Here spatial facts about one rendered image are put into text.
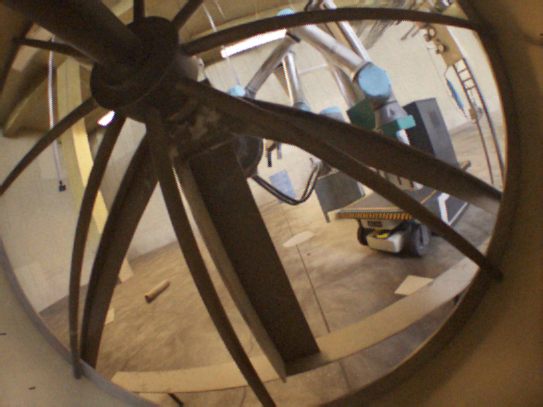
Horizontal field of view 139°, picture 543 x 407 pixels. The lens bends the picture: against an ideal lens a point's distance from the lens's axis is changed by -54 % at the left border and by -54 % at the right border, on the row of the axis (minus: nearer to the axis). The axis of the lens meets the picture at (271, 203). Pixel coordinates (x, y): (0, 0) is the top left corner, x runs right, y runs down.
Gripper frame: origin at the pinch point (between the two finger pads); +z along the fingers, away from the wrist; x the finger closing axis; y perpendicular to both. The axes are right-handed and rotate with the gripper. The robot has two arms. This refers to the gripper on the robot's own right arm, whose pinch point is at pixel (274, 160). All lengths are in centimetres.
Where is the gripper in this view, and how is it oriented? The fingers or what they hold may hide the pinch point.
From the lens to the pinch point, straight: 127.2
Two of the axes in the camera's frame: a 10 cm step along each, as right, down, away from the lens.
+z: 0.7, 9.8, -1.9
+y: 9.1, 0.2, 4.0
